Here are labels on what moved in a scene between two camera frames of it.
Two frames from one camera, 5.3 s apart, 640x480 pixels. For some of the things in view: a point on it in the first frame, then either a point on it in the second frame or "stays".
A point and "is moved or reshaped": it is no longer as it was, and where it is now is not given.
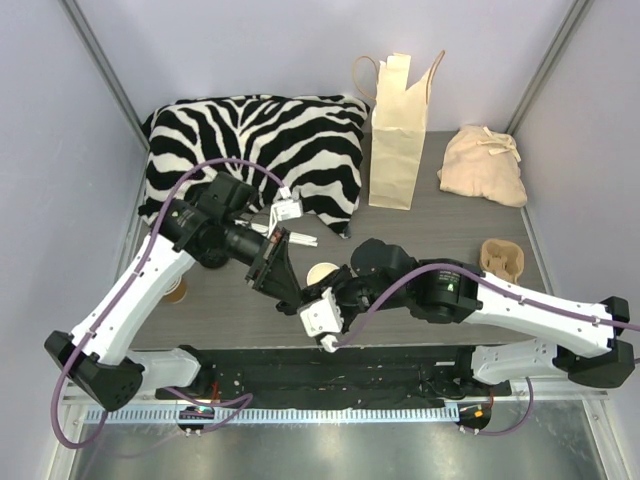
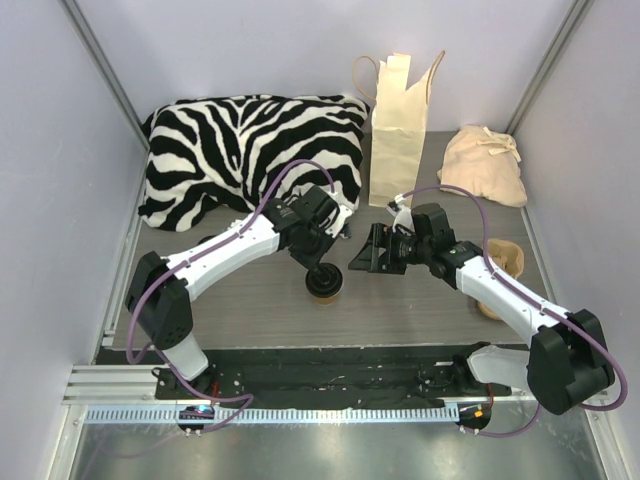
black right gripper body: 335,286 -> 382,250
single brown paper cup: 318,271 is moved or reshaped
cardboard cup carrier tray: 502,258 stays
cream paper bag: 399,119 stays
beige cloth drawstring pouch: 481,163 stays
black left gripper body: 266,256 -> 310,250
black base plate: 323,378 stays
